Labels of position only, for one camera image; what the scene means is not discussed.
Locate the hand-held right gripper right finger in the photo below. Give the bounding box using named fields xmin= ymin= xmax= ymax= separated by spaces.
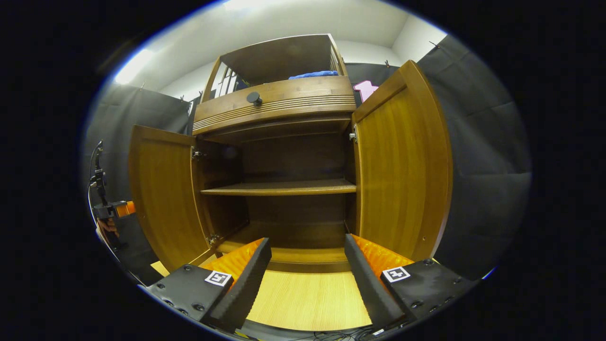
xmin=344 ymin=233 xmax=479 ymax=332

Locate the blue folded cloth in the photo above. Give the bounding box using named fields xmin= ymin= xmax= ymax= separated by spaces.
xmin=288 ymin=71 xmax=339 ymax=80

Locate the wooden shoe cabinet door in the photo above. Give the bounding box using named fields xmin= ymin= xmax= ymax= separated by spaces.
xmin=353 ymin=60 xmax=454 ymax=262
xmin=129 ymin=125 xmax=212 ymax=272

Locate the black backdrop cloth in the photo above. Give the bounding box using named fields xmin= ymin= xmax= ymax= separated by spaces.
xmin=81 ymin=36 xmax=532 ymax=285

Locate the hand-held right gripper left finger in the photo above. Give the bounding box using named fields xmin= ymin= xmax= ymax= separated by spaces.
xmin=144 ymin=238 xmax=273 ymax=332

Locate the wooden inner shelf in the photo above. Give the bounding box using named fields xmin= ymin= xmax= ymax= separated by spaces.
xmin=200 ymin=179 xmax=357 ymax=197

